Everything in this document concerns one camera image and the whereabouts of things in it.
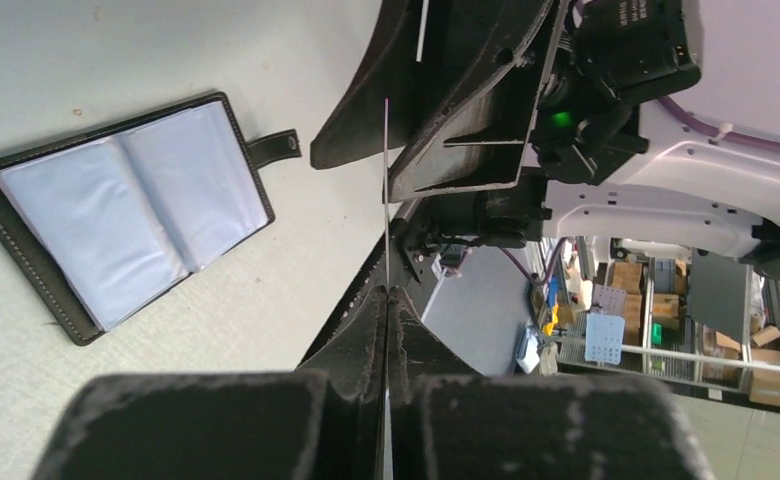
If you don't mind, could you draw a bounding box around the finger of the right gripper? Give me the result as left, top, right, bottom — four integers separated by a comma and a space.
310, 1, 443, 170

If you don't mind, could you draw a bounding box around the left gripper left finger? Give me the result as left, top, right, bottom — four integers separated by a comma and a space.
299, 286, 388, 479

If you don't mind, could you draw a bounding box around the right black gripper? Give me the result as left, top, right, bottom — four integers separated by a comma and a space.
387, 0, 703, 202

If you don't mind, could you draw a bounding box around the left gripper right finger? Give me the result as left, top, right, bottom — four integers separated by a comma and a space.
387, 287, 490, 479

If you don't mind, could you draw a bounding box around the thin card seen edge-on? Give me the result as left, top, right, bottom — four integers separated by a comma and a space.
382, 97, 392, 294

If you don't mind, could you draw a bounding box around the black leather card holder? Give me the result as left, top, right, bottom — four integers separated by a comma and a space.
0, 92, 301, 346

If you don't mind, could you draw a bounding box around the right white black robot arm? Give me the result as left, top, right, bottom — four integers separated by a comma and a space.
310, 1, 780, 280

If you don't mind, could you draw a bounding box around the background storage shelving with boxes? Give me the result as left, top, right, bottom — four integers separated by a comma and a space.
517, 239, 780, 413

